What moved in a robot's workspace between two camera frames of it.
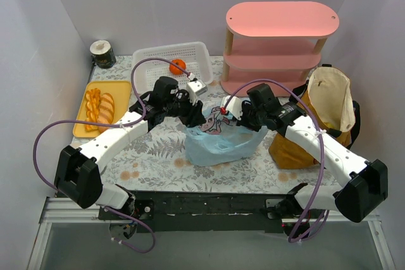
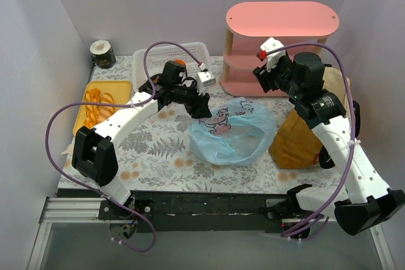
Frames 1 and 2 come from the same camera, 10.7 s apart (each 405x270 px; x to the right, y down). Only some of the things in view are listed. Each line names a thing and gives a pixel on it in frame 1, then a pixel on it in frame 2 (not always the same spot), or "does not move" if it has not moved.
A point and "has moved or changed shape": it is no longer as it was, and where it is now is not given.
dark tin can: [103, 54] does not move
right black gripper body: [242, 118] → [266, 76]
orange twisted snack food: [92, 104] does not move
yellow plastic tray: [120, 91] does not move
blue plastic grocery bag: [219, 140] has moved or changed shape
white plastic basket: [193, 54] does not move
